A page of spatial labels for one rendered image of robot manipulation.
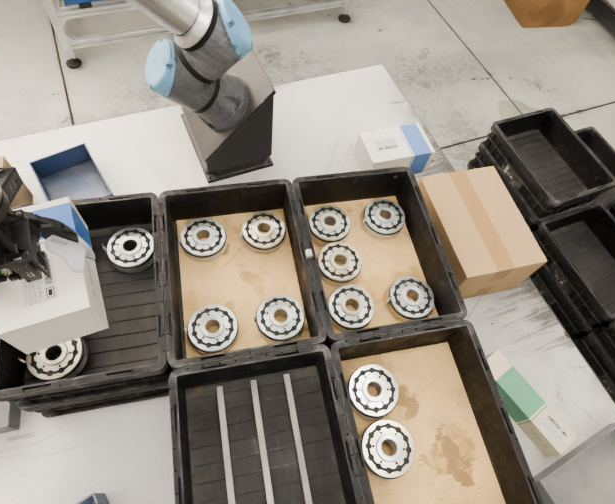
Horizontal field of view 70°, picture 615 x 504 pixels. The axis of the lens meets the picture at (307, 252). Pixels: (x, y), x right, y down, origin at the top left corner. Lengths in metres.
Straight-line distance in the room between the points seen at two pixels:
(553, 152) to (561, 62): 1.53
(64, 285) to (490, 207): 0.97
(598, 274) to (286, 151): 1.25
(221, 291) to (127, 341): 0.22
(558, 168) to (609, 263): 0.41
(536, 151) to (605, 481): 1.23
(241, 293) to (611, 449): 0.93
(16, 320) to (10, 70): 2.39
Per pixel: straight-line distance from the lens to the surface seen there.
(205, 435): 0.93
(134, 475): 1.08
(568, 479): 1.25
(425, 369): 1.01
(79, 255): 0.71
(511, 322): 1.29
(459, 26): 3.47
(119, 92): 2.71
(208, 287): 1.01
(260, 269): 1.02
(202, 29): 1.01
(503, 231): 1.20
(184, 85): 1.10
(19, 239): 0.64
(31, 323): 0.71
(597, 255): 2.02
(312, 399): 0.94
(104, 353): 1.01
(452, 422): 1.00
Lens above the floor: 1.75
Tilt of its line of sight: 61 degrees down
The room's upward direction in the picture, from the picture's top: 11 degrees clockwise
